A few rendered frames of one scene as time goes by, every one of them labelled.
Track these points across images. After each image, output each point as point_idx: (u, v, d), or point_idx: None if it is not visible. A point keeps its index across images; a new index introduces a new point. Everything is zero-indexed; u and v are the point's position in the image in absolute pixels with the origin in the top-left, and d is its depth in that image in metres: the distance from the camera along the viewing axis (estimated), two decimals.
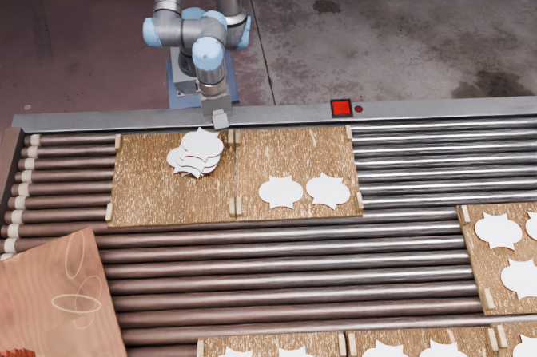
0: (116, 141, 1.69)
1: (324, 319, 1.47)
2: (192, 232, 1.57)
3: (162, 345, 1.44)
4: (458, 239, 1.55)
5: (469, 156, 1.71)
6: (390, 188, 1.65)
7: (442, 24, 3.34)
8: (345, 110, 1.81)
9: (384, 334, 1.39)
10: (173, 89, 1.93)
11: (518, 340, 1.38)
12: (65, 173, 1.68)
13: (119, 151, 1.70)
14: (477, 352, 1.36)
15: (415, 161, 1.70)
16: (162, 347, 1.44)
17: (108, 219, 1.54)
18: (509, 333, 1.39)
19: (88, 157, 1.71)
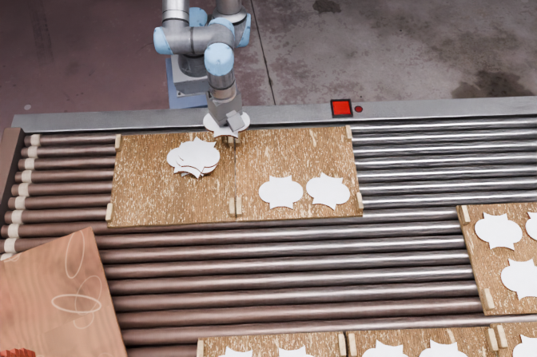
0: (116, 141, 1.69)
1: (324, 319, 1.47)
2: (192, 232, 1.57)
3: (162, 345, 1.44)
4: (458, 239, 1.55)
5: (469, 156, 1.71)
6: (390, 188, 1.65)
7: (442, 24, 3.34)
8: (345, 110, 1.81)
9: (384, 334, 1.39)
10: (173, 89, 1.93)
11: (518, 340, 1.38)
12: (65, 173, 1.68)
13: (119, 151, 1.70)
14: (477, 352, 1.36)
15: (415, 161, 1.70)
16: (162, 347, 1.44)
17: (108, 219, 1.54)
18: (509, 333, 1.39)
19: (88, 157, 1.71)
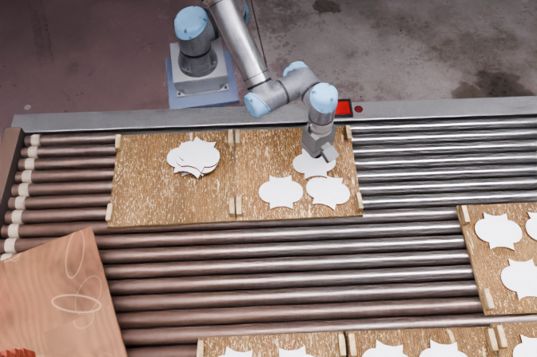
0: (116, 141, 1.69)
1: (324, 319, 1.47)
2: (192, 232, 1.57)
3: (162, 345, 1.44)
4: (458, 239, 1.55)
5: (469, 156, 1.71)
6: (390, 188, 1.65)
7: (442, 24, 3.34)
8: (345, 110, 1.81)
9: (384, 334, 1.39)
10: (173, 89, 1.93)
11: (518, 340, 1.38)
12: (65, 173, 1.68)
13: (119, 151, 1.70)
14: (477, 352, 1.36)
15: (415, 161, 1.70)
16: (162, 347, 1.44)
17: (108, 219, 1.54)
18: (509, 333, 1.39)
19: (88, 157, 1.71)
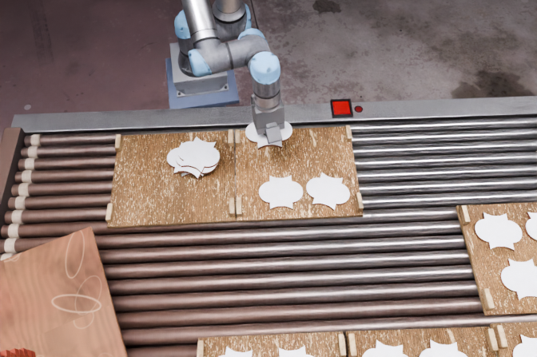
0: (116, 141, 1.69)
1: (324, 319, 1.47)
2: (192, 232, 1.57)
3: (162, 345, 1.44)
4: (458, 239, 1.55)
5: (469, 156, 1.71)
6: (390, 188, 1.65)
7: (442, 24, 3.34)
8: (345, 110, 1.81)
9: (384, 334, 1.39)
10: (173, 89, 1.93)
11: (518, 340, 1.38)
12: (65, 173, 1.68)
13: (119, 151, 1.70)
14: (477, 352, 1.36)
15: (415, 161, 1.70)
16: (162, 347, 1.44)
17: (108, 219, 1.54)
18: (509, 333, 1.39)
19: (88, 157, 1.71)
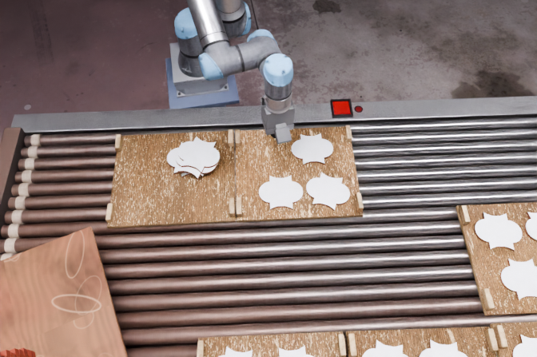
0: (116, 141, 1.69)
1: (324, 319, 1.47)
2: (192, 232, 1.57)
3: (162, 345, 1.44)
4: (458, 239, 1.55)
5: (469, 156, 1.71)
6: (390, 188, 1.65)
7: (442, 24, 3.34)
8: (345, 110, 1.81)
9: (384, 334, 1.39)
10: (173, 89, 1.93)
11: (518, 340, 1.38)
12: (65, 173, 1.68)
13: (119, 151, 1.70)
14: (477, 352, 1.36)
15: (415, 161, 1.70)
16: (162, 347, 1.44)
17: (108, 219, 1.54)
18: (509, 333, 1.39)
19: (88, 157, 1.71)
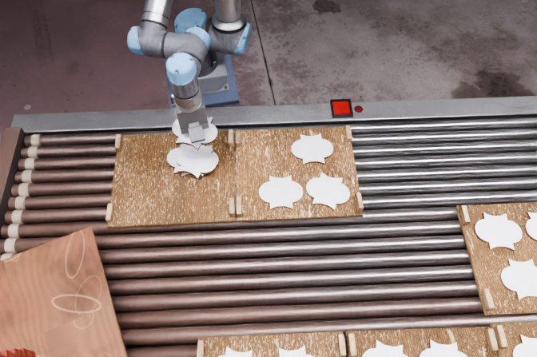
0: (116, 141, 1.69)
1: (324, 319, 1.47)
2: (192, 232, 1.57)
3: (162, 345, 1.44)
4: (458, 239, 1.55)
5: (469, 156, 1.71)
6: (390, 188, 1.65)
7: (442, 24, 3.34)
8: (345, 110, 1.81)
9: (384, 334, 1.39)
10: None
11: (518, 340, 1.38)
12: (65, 173, 1.68)
13: (119, 151, 1.70)
14: (477, 352, 1.36)
15: (415, 161, 1.70)
16: (162, 347, 1.44)
17: (108, 219, 1.54)
18: (509, 333, 1.39)
19: (88, 157, 1.71)
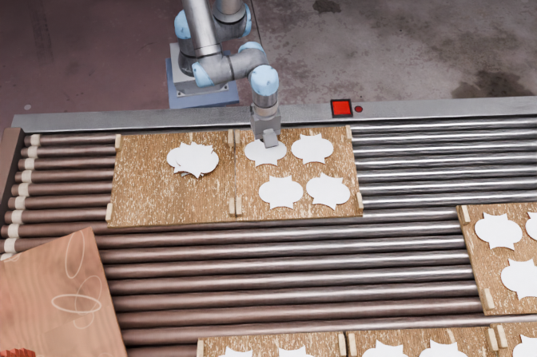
0: (116, 141, 1.69)
1: (324, 319, 1.47)
2: (192, 232, 1.57)
3: (162, 345, 1.44)
4: (458, 239, 1.55)
5: (469, 156, 1.71)
6: (390, 188, 1.65)
7: (442, 24, 3.34)
8: (345, 110, 1.81)
9: (384, 334, 1.39)
10: (173, 89, 1.93)
11: (518, 340, 1.38)
12: (65, 173, 1.68)
13: (119, 151, 1.70)
14: (477, 352, 1.36)
15: (415, 161, 1.70)
16: (162, 347, 1.44)
17: (108, 219, 1.54)
18: (509, 333, 1.39)
19: (88, 157, 1.71)
